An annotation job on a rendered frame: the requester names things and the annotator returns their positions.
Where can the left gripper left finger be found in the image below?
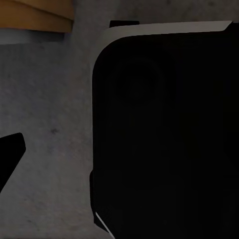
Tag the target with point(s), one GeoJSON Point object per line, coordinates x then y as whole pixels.
{"type": "Point", "coordinates": [12, 148]}

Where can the door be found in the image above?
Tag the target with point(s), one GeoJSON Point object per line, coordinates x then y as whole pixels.
{"type": "Point", "coordinates": [39, 15]}

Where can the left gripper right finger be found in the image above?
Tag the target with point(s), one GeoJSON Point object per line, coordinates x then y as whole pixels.
{"type": "Point", "coordinates": [231, 148]}

